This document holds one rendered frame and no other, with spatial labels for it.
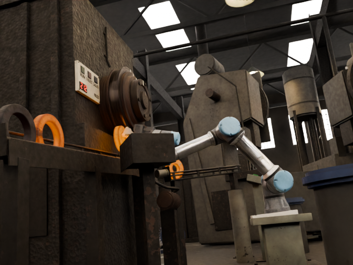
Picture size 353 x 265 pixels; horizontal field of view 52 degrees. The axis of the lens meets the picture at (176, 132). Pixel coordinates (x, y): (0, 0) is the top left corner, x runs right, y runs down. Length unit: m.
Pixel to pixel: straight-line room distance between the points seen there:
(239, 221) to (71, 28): 1.72
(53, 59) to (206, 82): 3.36
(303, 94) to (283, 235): 9.07
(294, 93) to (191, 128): 6.38
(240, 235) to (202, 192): 2.31
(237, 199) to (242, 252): 0.38
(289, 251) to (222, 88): 3.30
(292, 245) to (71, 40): 1.68
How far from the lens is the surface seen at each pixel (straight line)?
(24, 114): 1.42
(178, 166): 2.71
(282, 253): 2.19
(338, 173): 1.18
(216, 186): 4.91
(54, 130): 1.59
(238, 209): 2.74
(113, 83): 2.27
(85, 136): 1.96
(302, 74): 11.29
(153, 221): 1.74
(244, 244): 2.74
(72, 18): 2.27
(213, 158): 4.96
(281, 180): 2.08
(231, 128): 2.06
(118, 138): 2.09
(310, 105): 11.01
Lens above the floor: 0.30
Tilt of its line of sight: 14 degrees up
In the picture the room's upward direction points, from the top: 5 degrees counter-clockwise
